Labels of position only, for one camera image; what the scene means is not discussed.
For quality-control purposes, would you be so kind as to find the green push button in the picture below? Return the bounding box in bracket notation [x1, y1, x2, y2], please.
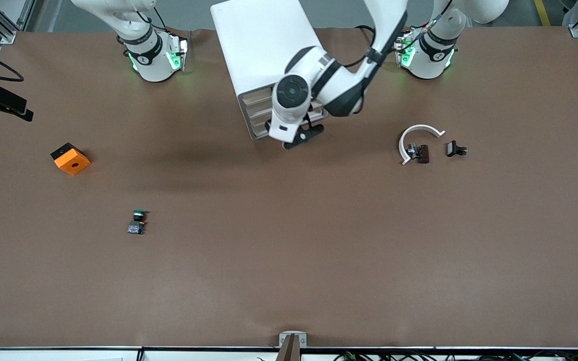
[127, 210, 149, 235]

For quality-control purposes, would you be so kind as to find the orange box with hole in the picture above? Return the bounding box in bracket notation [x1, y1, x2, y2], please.
[51, 143, 91, 176]

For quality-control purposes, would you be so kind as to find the white curved plastic part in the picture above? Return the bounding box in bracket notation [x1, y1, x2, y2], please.
[398, 124, 446, 166]

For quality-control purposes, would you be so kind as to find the dark brown small component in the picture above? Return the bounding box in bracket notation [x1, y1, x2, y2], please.
[407, 143, 430, 164]

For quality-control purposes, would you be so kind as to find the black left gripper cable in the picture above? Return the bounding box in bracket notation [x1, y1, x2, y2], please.
[339, 48, 372, 69]

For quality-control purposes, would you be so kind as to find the grey metal bracket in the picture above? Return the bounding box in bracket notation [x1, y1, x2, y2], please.
[279, 331, 308, 361]

